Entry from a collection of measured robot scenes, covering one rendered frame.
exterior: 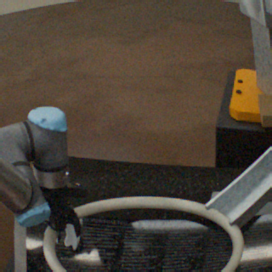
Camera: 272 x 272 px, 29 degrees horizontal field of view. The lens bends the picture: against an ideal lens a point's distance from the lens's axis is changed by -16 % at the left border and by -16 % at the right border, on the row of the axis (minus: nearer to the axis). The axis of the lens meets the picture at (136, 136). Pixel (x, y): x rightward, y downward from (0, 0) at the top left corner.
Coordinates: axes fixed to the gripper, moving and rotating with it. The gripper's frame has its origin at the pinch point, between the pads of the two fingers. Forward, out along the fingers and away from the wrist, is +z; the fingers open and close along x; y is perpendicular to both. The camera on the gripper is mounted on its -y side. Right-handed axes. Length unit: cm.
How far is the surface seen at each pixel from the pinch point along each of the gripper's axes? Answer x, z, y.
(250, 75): 6, -3, -141
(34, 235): -19.1, 11.2, -8.0
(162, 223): 15.3, 2.7, -24.6
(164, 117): -80, 73, -230
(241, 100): 10, -1, -110
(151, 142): -73, 75, -199
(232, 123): 10, 4, -97
